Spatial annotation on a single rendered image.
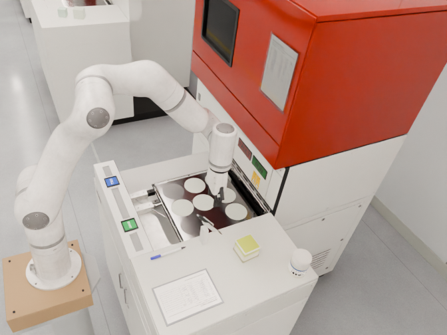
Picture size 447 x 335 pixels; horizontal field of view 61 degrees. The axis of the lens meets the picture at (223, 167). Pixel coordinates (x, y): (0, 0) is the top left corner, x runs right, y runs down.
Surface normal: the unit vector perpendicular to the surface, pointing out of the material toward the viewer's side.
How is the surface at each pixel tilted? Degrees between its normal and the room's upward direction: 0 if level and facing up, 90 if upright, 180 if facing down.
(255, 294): 0
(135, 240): 0
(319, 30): 90
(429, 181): 90
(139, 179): 0
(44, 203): 62
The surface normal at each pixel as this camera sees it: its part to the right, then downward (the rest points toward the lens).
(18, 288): 0.12, -0.77
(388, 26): 0.45, 0.64
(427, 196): -0.88, 0.23
